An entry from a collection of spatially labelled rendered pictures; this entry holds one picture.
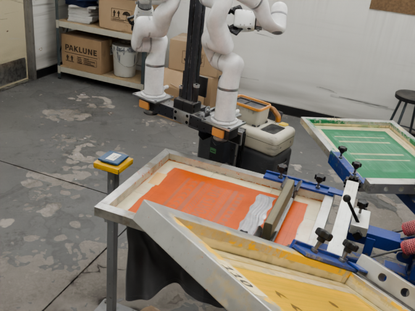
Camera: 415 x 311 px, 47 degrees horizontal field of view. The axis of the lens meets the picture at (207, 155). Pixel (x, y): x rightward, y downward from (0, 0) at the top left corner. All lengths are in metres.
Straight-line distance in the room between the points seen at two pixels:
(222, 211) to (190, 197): 0.15
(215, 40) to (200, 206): 0.68
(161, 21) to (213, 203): 0.85
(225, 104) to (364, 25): 3.43
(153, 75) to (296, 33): 3.32
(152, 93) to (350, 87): 3.46
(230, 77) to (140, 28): 0.47
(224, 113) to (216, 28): 0.39
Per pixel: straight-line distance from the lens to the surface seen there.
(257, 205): 1.94
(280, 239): 1.77
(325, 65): 5.54
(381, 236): 1.78
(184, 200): 1.91
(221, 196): 1.97
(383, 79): 5.51
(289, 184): 1.92
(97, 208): 1.79
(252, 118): 2.79
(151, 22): 2.27
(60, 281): 3.00
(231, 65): 2.09
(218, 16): 1.97
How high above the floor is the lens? 1.95
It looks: 26 degrees down
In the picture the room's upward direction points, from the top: 6 degrees clockwise
